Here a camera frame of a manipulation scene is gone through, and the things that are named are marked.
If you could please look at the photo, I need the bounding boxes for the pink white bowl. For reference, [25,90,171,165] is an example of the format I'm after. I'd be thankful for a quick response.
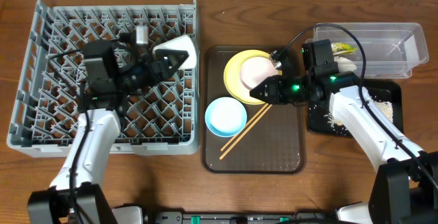
[240,56,281,90]

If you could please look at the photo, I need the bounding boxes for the white tissue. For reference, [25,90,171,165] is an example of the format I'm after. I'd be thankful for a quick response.
[334,56,357,72]

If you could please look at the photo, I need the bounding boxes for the green snack wrapper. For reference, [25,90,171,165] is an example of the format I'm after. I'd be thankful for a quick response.
[331,42,357,55]

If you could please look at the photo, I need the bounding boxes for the light blue saucer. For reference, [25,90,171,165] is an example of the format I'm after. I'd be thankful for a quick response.
[205,97,248,138]

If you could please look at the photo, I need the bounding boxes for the rice and shell scraps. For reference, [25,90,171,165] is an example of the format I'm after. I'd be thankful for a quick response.
[324,96,394,129]

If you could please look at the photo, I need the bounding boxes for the white small cup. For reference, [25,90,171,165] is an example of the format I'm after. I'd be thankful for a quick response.
[152,35,198,70]

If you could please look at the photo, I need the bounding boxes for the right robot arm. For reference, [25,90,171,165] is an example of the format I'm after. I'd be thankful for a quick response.
[250,72,437,223]

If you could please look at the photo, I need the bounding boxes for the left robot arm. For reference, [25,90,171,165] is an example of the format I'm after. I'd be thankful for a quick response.
[27,43,197,223]

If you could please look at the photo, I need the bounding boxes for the grey dishwasher rack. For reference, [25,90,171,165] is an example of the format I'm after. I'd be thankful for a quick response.
[6,2,199,158]

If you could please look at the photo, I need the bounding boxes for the black waste tray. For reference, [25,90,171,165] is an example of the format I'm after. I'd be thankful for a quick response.
[307,79,404,138]

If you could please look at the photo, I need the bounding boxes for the wooden chopstick upper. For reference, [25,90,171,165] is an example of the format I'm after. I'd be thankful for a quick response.
[220,103,268,151]

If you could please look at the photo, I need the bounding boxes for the wooden chopstick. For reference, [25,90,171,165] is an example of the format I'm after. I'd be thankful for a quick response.
[220,103,268,151]
[219,104,272,160]

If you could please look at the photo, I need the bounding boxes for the yellow plate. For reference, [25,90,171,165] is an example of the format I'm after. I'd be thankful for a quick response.
[224,49,271,105]

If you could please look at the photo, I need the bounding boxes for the brown serving tray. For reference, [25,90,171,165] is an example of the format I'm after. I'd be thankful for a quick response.
[201,46,306,175]

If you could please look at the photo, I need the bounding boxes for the wooden chopstick lower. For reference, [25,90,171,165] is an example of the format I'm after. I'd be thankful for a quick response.
[219,104,272,160]

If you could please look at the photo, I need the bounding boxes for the clear plastic bin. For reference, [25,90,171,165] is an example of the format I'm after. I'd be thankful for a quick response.
[305,23,429,79]

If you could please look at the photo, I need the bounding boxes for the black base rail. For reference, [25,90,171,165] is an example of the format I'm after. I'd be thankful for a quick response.
[149,210,337,224]

